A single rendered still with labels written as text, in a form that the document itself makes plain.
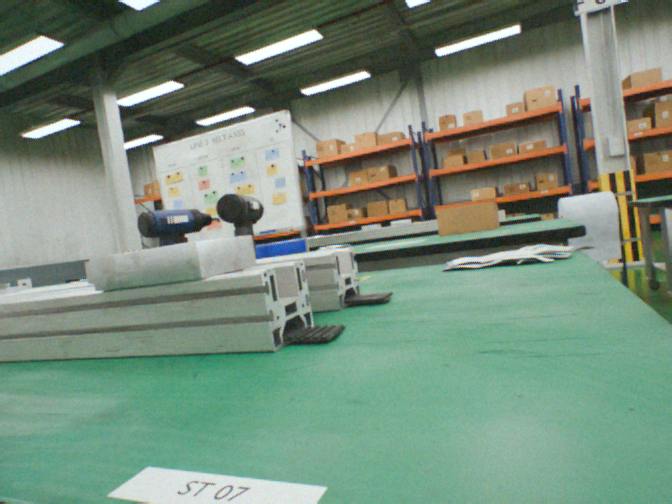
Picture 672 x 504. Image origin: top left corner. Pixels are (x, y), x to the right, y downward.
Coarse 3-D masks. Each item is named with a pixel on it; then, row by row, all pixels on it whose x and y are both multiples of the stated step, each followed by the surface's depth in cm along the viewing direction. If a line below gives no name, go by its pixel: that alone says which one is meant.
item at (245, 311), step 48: (144, 288) 50; (192, 288) 48; (240, 288) 47; (288, 288) 52; (0, 336) 62; (48, 336) 59; (96, 336) 54; (144, 336) 51; (192, 336) 48; (240, 336) 46
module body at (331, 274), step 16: (288, 256) 73; (304, 256) 64; (320, 256) 63; (336, 256) 64; (352, 256) 70; (304, 272) 64; (320, 272) 63; (336, 272) 63; (352, 272) 69; (48, 288) 87; (64, 288) 82; (320, 288) 64; (336, 288) 63; (352, 288) 69; (320, 304) 63; (336, 304) 62
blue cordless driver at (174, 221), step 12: (144, 216) 94; (156, 216) 95; (168, 216) 97; (180, 216) 99; (192, 216) 102; (204, 216) 105; (144, 228) 95; (156, 228) 96; (168, 228) 97; (180, 228) 100; (192, 228) 102; (168, 240) 98; (180, 240) 100
